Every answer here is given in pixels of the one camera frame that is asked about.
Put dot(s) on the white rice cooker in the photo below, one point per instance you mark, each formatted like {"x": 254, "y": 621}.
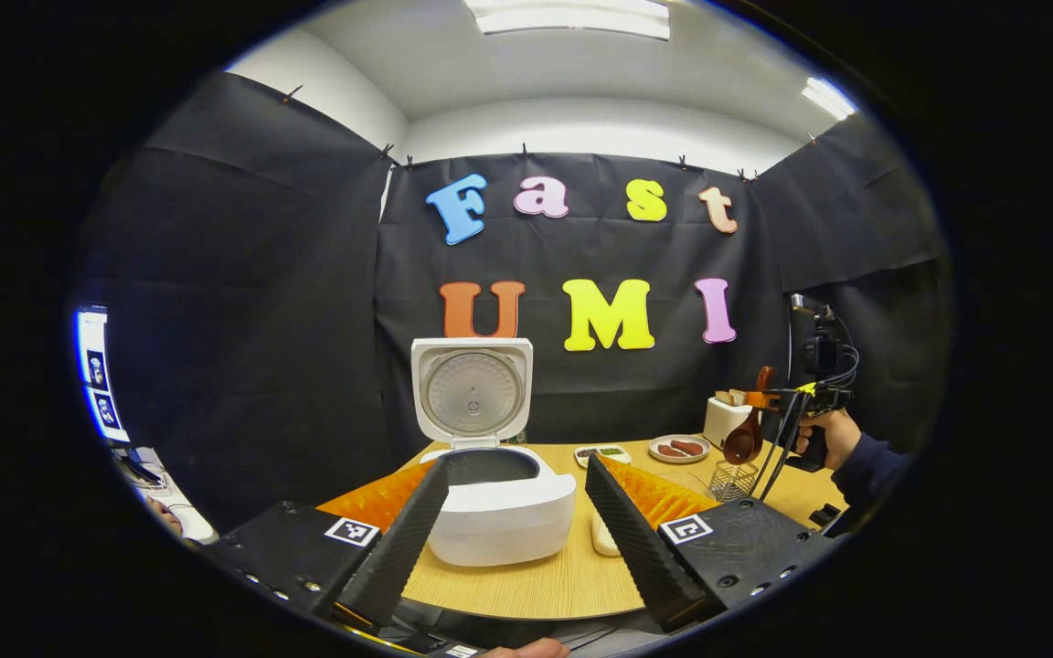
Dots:
{"x": 499, "y": 521}

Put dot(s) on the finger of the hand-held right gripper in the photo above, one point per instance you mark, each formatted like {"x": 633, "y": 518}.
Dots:
{"x": 764, "y": 400}

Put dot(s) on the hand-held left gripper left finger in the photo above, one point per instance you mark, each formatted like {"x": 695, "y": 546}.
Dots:
{"x": 403, "y": 539}

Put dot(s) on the large ceiling light panel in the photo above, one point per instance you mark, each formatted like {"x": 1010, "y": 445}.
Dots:
{"x": 572, "y": 16}

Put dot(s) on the brown meat piece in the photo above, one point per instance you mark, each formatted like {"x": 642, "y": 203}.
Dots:
{"x": 670, "y": 451}
{"x": 689, "y": 446}

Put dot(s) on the white divided side dish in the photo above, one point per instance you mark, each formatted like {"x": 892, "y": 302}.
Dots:
{"x": 601, "y": 455}

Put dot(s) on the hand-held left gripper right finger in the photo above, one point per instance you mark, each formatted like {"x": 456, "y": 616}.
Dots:
{"x": 632, "y": 539}

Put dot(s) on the white round plate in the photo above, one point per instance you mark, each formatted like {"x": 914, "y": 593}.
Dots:
{"x": 677, "y": 457}

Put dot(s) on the computer monitor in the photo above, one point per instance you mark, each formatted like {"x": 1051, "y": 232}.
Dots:
{"x": 101, "y": 379}

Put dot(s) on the cream rice container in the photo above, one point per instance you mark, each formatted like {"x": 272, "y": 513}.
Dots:
{"x": 604, "y": 539}

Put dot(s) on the small ceiling light panel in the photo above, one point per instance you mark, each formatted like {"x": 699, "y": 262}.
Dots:
{"x": 828, "y": 96}

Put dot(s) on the white side desk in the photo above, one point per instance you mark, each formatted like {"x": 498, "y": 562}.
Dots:
{"x": 165, "y": 498}

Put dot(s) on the black backdrop cloth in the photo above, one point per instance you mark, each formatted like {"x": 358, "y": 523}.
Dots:
{"x": 261, "y": 274}

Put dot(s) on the white toaster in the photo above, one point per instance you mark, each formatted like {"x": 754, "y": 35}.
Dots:
{"x": 718, "y": 422}

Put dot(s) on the brown wooden spoon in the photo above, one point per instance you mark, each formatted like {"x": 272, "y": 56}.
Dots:
{"x": 744, "y": 443}

